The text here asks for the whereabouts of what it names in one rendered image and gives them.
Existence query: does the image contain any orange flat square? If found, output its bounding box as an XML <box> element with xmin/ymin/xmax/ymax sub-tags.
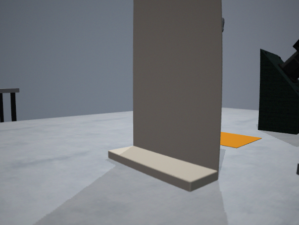
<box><xmin>220</xmin><ymin>132</ymin><xmax>261</xmax><ymax>148</ymax></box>

